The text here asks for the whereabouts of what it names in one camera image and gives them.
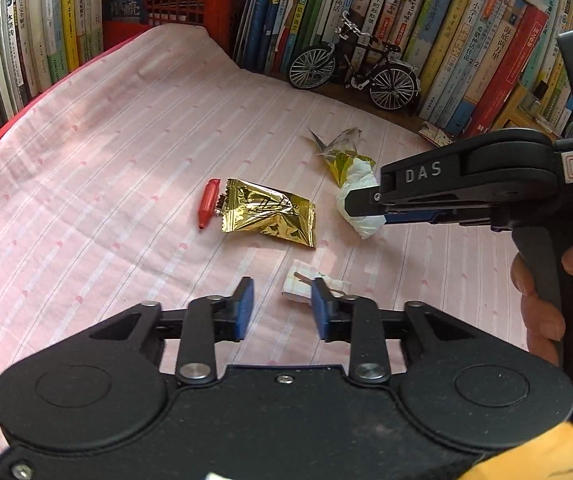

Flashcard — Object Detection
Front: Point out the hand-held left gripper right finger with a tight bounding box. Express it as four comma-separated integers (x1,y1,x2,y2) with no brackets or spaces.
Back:
311,277,487,386

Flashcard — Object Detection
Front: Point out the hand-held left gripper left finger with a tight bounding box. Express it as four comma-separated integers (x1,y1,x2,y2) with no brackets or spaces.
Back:
89,276,256,386

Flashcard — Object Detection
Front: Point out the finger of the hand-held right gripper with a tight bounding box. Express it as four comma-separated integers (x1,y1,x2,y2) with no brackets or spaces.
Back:
384,213,505,231
345,185,490,217

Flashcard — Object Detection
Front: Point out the white tissue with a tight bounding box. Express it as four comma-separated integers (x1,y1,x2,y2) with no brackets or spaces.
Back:
335,156,385,240

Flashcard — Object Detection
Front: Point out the small white paper packet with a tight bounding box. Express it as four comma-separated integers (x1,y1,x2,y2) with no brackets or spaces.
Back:
281,259,352,307

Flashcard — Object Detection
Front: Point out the clear and gold wrapper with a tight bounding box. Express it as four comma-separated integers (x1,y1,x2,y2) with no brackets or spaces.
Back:
308,127,367,188

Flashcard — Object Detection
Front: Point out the small printed card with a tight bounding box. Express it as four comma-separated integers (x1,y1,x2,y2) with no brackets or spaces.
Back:
418,121,455,147

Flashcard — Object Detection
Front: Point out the gold candy wrapper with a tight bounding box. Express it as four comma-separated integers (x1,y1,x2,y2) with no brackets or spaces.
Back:
215,178,317,249

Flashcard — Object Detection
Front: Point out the small red wrapper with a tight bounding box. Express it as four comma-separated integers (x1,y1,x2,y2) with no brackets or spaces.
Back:
197,178,223,231

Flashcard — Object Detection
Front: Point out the black model bicycle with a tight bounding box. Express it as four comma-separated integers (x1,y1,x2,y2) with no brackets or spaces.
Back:
288,10,421,111

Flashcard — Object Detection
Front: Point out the row of tall colourful books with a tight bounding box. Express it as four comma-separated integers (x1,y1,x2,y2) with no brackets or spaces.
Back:
234,0,573,141

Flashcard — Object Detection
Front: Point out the pink striped cloth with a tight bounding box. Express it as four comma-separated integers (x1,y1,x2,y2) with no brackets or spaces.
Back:
0,24,532,466

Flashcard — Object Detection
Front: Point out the red plastic crate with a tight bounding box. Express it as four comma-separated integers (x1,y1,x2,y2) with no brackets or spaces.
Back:
101,0,257,54

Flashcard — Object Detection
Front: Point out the person's yellow clothing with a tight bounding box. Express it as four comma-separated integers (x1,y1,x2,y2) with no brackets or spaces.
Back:
467,422,573,480

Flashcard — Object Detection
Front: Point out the row of thin paperback books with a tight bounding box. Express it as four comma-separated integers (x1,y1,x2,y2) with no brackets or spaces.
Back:
0,0,104,161

